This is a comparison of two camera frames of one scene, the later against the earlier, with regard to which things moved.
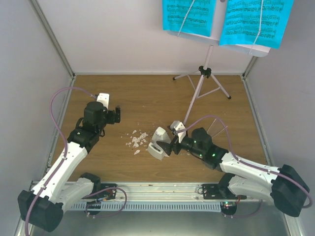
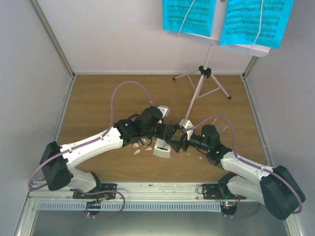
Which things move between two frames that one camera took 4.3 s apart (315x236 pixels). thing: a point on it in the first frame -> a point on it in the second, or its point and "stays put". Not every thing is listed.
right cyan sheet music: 241,22 stays put
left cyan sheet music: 191,16 stays put
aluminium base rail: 165,192 stays put
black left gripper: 112,119 -> 169,132
